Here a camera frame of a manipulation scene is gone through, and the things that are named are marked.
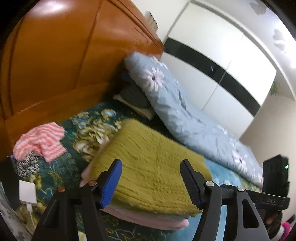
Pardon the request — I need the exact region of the olive green knit sweater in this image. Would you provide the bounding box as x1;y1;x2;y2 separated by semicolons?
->
89;119;212;216

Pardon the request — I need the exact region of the pink sleeve right forearm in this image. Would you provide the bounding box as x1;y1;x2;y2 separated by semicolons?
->
271;222;291;241

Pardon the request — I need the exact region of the person right hand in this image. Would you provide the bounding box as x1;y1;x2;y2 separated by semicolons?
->
265;212;280;226

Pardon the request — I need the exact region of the folded pink garment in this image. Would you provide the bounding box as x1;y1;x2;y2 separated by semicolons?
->
78;138;190;232

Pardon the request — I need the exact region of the light blue floral quilt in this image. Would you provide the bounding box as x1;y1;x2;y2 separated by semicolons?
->
124;52;263;187

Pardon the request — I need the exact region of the black white patterned cloth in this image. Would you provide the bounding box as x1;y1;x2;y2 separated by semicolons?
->
16;152;40;178

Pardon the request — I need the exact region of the pink white striped cloth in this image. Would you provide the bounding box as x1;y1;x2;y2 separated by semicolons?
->
13;122;66;163

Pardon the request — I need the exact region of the floral teal plush blanket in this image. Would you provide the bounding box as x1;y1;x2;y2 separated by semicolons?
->
14;101;262;241

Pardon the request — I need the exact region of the green plant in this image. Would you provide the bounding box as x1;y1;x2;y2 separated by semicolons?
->
269;80;280;96

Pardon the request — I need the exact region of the white wardrobe black stripe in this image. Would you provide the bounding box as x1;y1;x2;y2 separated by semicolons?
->
162;3;276;138

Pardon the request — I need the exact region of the dark pillow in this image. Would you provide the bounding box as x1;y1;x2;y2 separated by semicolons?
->
113;69;156;120

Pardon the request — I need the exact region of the orange wooden headboard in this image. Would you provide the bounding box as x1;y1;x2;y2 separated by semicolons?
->
1;1;164;160

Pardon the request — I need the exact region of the white charger with cable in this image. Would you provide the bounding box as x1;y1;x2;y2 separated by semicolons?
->
18;180;37;212

